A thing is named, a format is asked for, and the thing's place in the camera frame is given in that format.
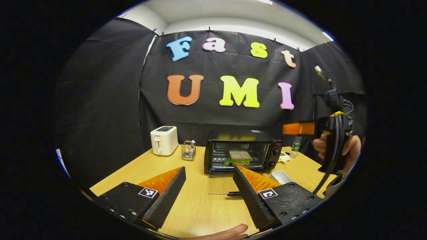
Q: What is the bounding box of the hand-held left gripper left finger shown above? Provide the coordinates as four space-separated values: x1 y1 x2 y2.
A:
93 166 186 231

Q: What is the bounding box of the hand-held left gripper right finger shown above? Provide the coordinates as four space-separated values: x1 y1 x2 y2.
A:
232 165 324 231

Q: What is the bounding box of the sandwich with lettuce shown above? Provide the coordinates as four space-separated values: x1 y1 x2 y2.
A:
224 149 253 167

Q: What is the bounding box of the black electric oven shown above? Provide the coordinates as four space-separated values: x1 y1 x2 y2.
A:
204 130 283 197

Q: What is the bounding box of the clear plastic water bottle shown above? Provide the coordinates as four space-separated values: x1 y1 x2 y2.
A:
291 135 303 159

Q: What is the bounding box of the small white dish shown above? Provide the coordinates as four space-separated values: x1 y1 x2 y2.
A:
271 171 294 185

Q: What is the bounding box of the white toaster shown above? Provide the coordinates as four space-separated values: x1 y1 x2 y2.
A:
150 126 179 156

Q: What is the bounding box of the black backdrop cloth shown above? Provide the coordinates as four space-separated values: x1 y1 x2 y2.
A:
55 17 367 189

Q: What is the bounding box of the black cable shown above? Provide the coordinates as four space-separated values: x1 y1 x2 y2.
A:
312 100 355 195

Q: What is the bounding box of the glass holder with metal frame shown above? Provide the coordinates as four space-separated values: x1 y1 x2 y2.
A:
181 140 196 161

